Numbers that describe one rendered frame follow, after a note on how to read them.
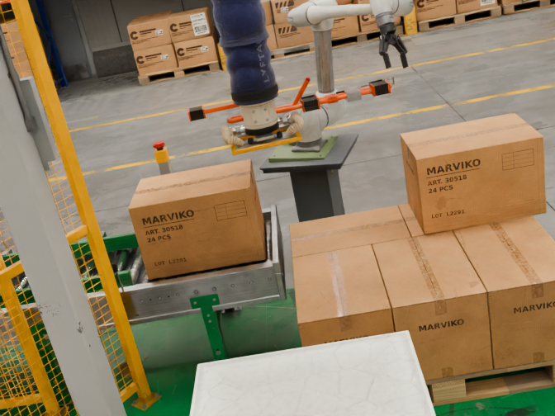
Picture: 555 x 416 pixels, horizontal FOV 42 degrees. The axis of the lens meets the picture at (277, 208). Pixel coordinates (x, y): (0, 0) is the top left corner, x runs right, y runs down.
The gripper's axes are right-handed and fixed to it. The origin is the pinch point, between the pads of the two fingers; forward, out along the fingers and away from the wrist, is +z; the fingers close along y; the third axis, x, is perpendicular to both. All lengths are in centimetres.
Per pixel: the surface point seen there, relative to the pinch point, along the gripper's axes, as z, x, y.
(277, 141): 25, 32, -61
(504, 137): 48, -35, 20
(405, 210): 71, 27, 12
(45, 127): 13, 20, -179
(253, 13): -30, 13, -74
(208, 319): 99, 81, -89
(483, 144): 49, -29, 10
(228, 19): -30, 20, -83
